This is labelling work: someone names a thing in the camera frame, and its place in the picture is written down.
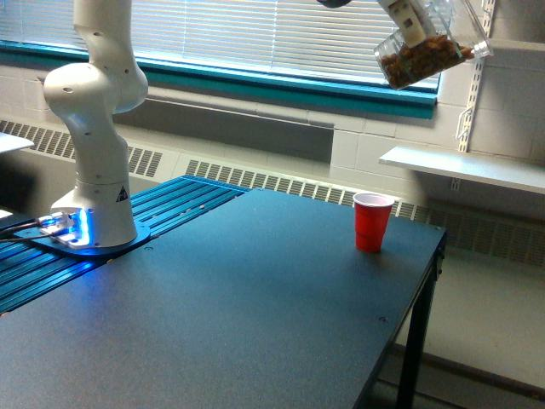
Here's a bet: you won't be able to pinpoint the red plastic cup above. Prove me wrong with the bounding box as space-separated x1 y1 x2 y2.
353 193 395 253

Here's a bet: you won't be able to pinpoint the blue round robot base plate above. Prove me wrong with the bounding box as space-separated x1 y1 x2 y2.
29 223 151 259

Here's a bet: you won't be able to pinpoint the white wall shelf lower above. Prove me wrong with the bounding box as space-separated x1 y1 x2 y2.
379 147 544 194

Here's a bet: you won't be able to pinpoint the white window blinds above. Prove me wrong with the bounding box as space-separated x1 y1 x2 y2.
1 1 438 100

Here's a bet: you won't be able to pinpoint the clear container with brown pieces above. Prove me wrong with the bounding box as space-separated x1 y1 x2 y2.
374 0 493 90

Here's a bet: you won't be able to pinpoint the black cable at base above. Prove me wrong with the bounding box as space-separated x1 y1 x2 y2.
0 217 55 245

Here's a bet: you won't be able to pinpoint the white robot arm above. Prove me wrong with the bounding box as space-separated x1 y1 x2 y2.
42 1 148 252

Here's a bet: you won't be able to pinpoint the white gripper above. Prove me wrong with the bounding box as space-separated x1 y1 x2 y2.
378 0 427 48

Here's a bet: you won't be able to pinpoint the blue ribbed aluminium rail plate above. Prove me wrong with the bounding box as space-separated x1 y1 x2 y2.
1 176 247 313

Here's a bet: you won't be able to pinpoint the teal window sill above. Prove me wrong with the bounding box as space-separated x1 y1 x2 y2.
0 39 439 120

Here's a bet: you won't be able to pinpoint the white wall shelf upper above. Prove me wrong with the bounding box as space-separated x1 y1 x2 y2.
490 38 545 54

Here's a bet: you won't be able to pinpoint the white wall shelf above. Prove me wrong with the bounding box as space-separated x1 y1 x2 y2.
490 38 545 54
379 147 544 194

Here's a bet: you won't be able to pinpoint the white radiator grille cover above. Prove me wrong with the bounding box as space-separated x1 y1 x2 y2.
1 119 544 267

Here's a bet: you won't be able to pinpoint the black table leg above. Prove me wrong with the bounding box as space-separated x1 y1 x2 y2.
395 252 444 409

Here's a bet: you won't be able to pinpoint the white shelf standard rail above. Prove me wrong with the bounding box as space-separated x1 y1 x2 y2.
456 0 496 153

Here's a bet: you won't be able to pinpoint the white desk edge left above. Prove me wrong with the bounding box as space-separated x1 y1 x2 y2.
0 133 34 153

